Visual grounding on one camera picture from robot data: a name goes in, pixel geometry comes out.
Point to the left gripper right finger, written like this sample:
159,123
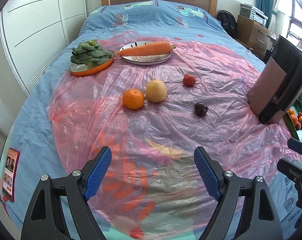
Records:
258,218

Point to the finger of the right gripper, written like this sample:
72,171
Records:
290,170
295,145

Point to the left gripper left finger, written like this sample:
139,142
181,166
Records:
45,218

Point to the red apple fruit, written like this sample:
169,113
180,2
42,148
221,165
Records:
298,126

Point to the large orange mandarin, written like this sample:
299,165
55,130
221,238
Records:
294,119

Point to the small orange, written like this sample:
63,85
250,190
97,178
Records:
291,111

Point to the green tray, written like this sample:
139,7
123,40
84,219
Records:
297,107

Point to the red smartphone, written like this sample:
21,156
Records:
10,169

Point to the black silver cylindrical appliance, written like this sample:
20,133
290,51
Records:
279,85

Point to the pink plastic sheet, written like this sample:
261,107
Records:
152,189

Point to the small red tomato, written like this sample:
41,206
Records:
189,80

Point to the yellow pear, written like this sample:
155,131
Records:
156,91

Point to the wooden nightstand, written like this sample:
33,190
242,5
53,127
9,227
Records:
253,36

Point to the orange oval dish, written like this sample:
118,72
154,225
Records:
85,70

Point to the black backpack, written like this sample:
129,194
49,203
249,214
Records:
228,23

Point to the white oval plate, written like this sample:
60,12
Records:
144,60

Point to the grey printer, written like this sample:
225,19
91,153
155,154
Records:
253,13

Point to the large orange carrot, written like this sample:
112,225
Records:
149,49

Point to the green leafy bok choy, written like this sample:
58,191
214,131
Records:
90,53

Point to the white wardrobe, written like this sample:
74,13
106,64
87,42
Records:
35,32

